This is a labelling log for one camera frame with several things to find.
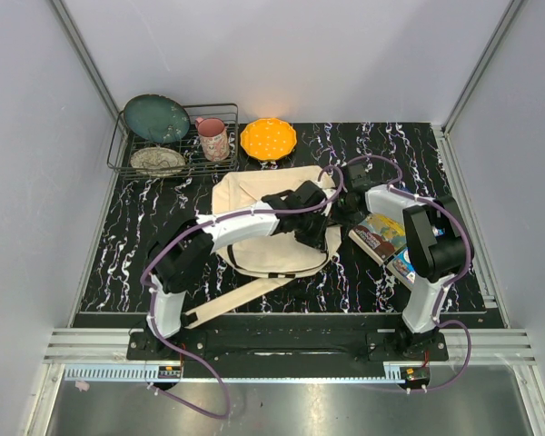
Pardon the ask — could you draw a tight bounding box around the dark teal plate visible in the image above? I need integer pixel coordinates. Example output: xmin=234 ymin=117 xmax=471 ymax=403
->
xmin=123 ymin=94 xmax=191 ymax=144

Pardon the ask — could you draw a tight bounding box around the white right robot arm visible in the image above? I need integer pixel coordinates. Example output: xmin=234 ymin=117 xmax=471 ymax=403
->
xmin=334 ymin=157 xmax=474 ymax=361

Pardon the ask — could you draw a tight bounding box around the light blue coin book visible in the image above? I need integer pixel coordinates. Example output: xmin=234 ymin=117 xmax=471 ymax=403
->
xmin=386 ymin=247 xmax=416 ymax=290

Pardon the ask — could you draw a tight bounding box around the grey wire dish rack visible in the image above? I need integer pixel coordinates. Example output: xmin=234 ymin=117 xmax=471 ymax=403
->
xmin=106 ymin=103 xmax=239 ymax=180

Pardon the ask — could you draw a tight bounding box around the speckled beige plate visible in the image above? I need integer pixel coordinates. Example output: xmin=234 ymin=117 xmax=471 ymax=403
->
xmin=130 ymin=146 xmax=186 ymax=178

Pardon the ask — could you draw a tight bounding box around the aluminium front rail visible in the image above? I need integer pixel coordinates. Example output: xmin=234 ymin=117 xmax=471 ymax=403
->
xmin=44 ymin=328 xmax=536 ymax=365

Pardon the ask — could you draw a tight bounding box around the cream canvas backpack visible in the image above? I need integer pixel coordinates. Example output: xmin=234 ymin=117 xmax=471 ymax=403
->
xmin=183 ymin=166 xmax=341 ymax=329

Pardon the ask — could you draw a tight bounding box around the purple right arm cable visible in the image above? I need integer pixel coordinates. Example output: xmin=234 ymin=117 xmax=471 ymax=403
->
xmin=325 ymin=154 xmax=476 ymax=393

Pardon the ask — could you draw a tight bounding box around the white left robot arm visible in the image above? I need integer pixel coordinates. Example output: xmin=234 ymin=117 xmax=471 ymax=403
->
xmin=141 ymin=180 xmax=342 ymax=360

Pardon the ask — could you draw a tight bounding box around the yellow polka dot plate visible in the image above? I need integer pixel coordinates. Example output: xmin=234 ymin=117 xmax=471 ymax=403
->
xmin=240 ymin=118 xmax=297 ymax=162

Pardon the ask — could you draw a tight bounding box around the pink ghost pattern mug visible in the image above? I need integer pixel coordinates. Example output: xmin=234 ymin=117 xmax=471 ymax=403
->
xmin=195 ymin=117 xmax=230 ymax=162

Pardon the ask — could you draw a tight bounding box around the yellow blue picture book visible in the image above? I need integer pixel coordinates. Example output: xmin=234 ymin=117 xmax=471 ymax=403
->
xmin=349 ymin=213 xmax=406 ymax=265

